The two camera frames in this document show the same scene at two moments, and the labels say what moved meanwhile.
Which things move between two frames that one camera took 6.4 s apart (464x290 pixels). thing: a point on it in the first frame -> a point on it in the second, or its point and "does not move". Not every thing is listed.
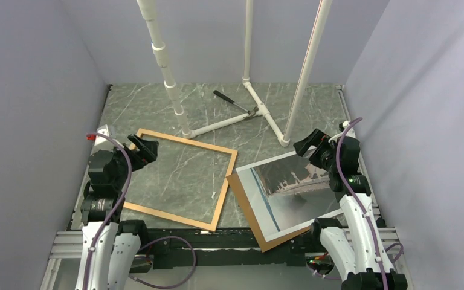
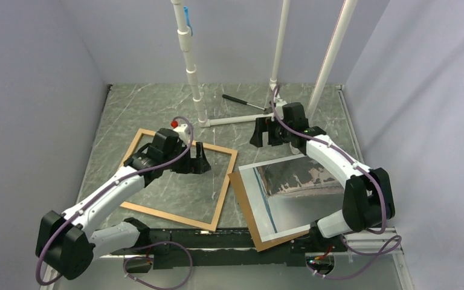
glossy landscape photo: x=287 y=194 does not move
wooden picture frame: x=170 y=138 does not move
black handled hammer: x=251 y=112 -> x=266 y=110
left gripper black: x=147 y=153 -> x=196 y=165
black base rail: x=226 y=247 does not move
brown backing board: x=238 y=190 does not move
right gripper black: x=318 y=139 -> x=257 y=139
